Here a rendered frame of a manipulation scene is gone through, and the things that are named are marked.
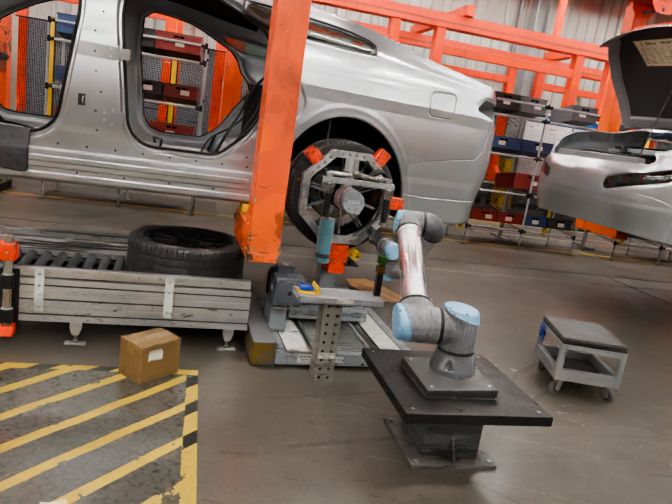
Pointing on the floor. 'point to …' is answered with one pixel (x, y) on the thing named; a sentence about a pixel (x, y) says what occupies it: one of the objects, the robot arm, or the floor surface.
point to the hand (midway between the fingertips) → (371, 234)
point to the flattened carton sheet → (373, 289)
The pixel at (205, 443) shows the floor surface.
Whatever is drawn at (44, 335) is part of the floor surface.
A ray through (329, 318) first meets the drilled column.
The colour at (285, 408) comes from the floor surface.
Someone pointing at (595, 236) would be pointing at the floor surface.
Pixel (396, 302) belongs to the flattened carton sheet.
